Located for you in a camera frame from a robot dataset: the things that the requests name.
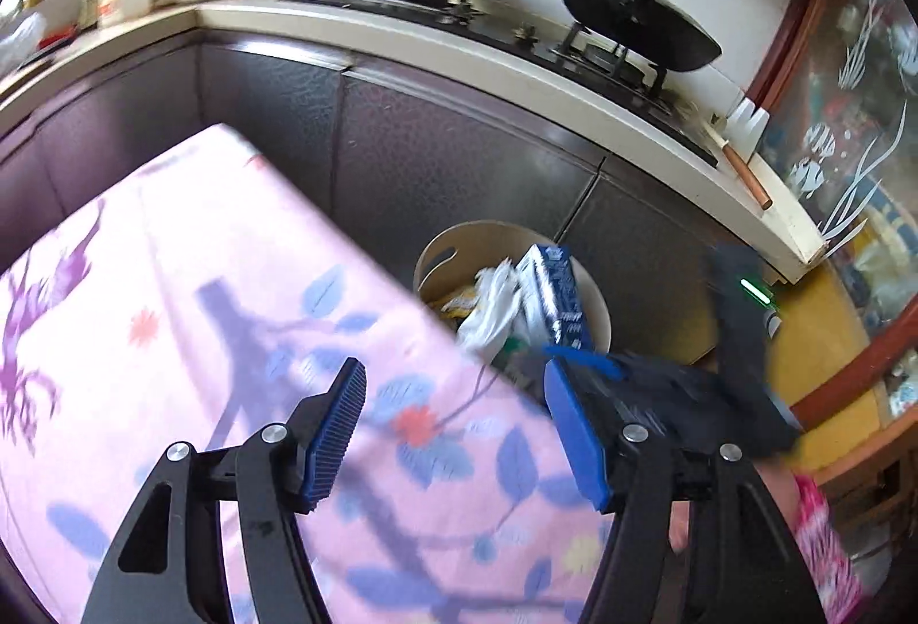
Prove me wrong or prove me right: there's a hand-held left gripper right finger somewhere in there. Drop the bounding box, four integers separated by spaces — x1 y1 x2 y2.
543 360 826 624

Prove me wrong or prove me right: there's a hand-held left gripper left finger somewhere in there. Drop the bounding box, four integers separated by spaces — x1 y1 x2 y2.
80 357 367 624

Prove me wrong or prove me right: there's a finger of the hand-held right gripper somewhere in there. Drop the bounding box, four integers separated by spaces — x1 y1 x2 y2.
543 344 734 454

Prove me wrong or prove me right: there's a blue cardboard box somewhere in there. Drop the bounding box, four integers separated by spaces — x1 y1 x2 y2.
514 243 598 354

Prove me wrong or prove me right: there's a beige round bin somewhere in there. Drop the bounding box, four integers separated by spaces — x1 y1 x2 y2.
413 221 613 383

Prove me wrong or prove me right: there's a person's right forearm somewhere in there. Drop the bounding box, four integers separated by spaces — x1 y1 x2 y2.
749 455 866 624

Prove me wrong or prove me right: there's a pink floral tablecloth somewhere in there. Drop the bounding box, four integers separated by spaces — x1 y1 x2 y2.
0 122 627 624

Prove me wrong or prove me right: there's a white notched plastic holder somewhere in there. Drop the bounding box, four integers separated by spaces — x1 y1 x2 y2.
724 95 771 157

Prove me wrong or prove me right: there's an etched glass sliding door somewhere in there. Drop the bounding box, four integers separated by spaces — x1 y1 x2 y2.
744 0 918 525

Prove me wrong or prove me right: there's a dark kitchen cabinet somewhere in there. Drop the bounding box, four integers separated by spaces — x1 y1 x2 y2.
0 31 784 376

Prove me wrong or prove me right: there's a black gas stove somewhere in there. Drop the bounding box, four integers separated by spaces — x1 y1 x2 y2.
277 0 722 169

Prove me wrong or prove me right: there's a clear plastic bag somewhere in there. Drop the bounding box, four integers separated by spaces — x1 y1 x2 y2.
0 9 45 78

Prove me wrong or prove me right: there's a black wok with handle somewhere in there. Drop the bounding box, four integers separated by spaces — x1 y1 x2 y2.
557 0 723 75

